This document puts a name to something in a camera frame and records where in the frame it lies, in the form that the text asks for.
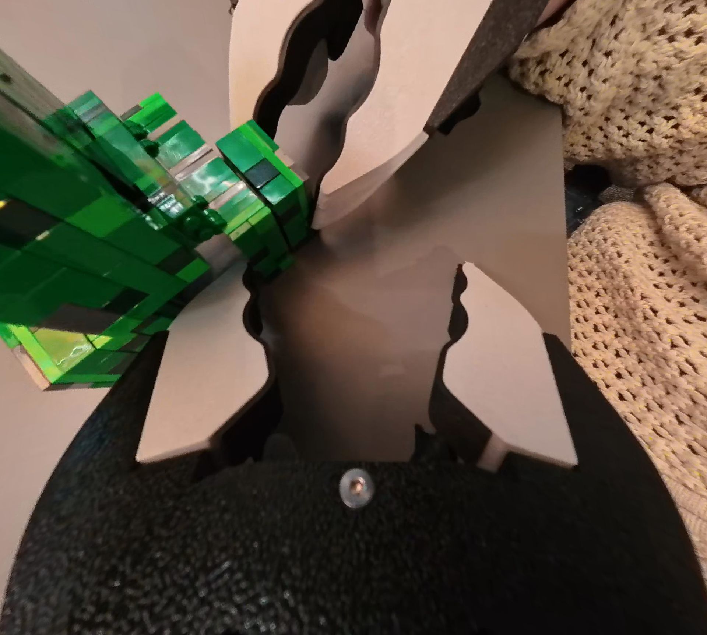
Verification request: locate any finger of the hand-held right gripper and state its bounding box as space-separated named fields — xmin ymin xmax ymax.
xmin=228 ymin=0 xmax=365 ymax=150
xmin=312 ymin=0 xmax=502 ymax=230

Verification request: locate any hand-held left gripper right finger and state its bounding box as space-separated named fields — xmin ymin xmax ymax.
xmin=428 ymin=261 xmax=579 ymax=473

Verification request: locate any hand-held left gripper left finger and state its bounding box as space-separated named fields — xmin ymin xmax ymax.
xmin=135 ymin=265 xmax=285 ymax=465

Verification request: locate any green lego leg block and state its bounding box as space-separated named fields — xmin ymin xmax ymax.
xmin=214 ymin=119 xmax=313 ymax=274

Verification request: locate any green lego creeper model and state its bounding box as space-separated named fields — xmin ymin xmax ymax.
xmin=0 ymin=47 xmax=293 ymax=392

